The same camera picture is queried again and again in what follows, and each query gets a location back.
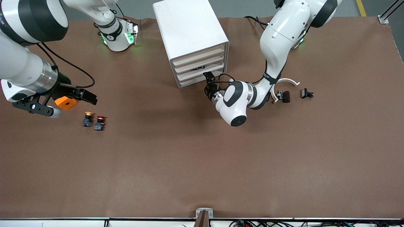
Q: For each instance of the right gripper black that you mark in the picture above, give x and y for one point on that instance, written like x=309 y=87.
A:
x=64 y=89

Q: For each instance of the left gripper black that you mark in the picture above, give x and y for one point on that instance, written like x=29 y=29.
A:
x=212 y=90

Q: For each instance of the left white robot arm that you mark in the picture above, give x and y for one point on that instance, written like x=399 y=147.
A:
x=284 y=31

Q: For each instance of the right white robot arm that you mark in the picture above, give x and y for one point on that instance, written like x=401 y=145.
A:
x=19 y=19

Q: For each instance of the orange black button box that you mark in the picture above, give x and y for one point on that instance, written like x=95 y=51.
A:
x=66 y=103

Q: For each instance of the yellow push button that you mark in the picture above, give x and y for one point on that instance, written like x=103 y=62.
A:
x=88 y=119

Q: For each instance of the red push button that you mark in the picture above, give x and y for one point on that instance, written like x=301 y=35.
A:
x=100 y=123

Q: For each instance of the dark brown small component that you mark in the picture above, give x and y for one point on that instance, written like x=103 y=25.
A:
x=285 y=96

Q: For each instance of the white curved plastic part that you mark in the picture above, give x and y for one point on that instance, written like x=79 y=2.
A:
x=290 y=80

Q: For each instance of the brown table mat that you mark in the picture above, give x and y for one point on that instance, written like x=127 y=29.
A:
x=189 y=157

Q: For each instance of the black small component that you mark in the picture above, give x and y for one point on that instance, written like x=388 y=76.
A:
x=305 y=93

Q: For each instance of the grey metal bracket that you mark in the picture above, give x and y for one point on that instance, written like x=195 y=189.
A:
x=204 y=210

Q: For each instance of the white table edge rail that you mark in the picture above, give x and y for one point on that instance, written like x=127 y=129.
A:
x=142 y=223

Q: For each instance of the aluminium frame post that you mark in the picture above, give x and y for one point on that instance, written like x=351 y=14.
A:
x=383 y=19

